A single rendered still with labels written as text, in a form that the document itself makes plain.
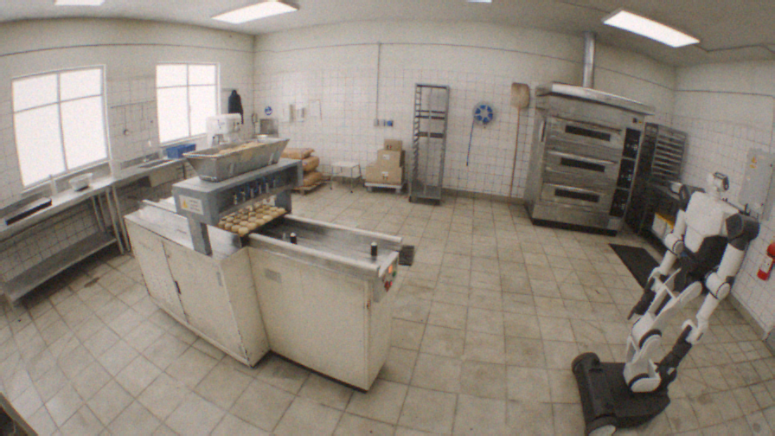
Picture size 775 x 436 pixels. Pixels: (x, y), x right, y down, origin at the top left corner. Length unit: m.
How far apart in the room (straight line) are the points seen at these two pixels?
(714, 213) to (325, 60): 5.66
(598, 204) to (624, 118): 1.27
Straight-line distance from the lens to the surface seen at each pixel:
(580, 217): 4.70
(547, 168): 4.32
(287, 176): 1.93
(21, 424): 0.62
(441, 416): 1.83
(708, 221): 1.58
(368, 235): 1.52
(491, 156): 5.24
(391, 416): 1.80
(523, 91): 5.20
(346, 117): 5.62
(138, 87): 4.98
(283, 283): 1.56
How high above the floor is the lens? 1.54
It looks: 22 degrees down
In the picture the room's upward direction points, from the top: 2 degrees clockwise
